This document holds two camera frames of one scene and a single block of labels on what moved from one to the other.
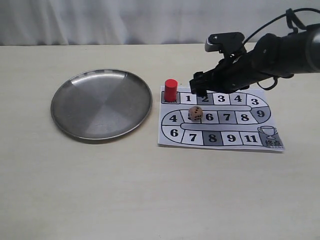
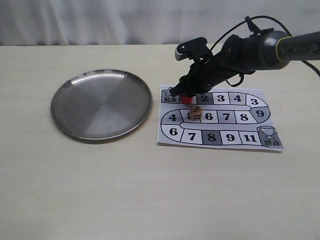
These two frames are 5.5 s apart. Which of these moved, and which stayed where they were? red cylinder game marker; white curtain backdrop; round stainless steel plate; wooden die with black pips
Moved: red cylinder game marker
Stayed: wooden die with black pips; white curtain backdrop; round stainless steel plate
